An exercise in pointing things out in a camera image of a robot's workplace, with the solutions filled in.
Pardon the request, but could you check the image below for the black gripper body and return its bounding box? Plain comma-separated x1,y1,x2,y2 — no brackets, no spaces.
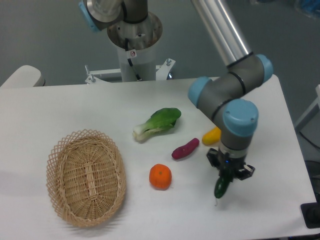
217,144,248,175

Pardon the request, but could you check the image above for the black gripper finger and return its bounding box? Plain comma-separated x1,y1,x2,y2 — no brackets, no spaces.
206,148,221,170
231,163,256,182

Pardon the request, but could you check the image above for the green cucumber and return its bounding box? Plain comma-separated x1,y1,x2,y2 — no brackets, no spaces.
214,168,233,206

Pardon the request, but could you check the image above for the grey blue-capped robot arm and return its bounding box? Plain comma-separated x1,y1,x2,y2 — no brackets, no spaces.
79,0,273,182

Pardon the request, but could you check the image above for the purple sweet potato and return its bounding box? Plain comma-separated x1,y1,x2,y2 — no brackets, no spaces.
171,138,200,160

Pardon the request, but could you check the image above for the orange pumpkin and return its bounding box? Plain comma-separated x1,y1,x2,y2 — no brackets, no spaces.
149,164,172,190

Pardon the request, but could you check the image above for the green bok choy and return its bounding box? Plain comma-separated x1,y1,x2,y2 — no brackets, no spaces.
132,107,182,142

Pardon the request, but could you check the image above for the black device at table edge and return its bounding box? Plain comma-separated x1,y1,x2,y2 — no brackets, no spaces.
300,202,320,229

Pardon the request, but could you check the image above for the white furniture at right edge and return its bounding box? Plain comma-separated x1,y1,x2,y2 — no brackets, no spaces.
293,84,320,134

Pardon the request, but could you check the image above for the woven wicker basket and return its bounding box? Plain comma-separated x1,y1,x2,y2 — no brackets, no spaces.
46,129,126,228

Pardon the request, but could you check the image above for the blue item top right corner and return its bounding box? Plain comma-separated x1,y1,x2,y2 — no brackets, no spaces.
294,0,320,19

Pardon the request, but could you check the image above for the beige chair armrest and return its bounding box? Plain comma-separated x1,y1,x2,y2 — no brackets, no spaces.
0,65,46,89

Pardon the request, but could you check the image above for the white metal base frame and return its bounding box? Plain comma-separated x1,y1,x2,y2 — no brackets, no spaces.
84,58,176,84

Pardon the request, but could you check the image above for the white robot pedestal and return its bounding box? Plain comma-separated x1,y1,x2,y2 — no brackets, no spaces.
116,47,156,82

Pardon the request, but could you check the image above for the black pedestal cable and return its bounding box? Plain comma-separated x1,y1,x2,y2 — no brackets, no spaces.
124,37,143,82

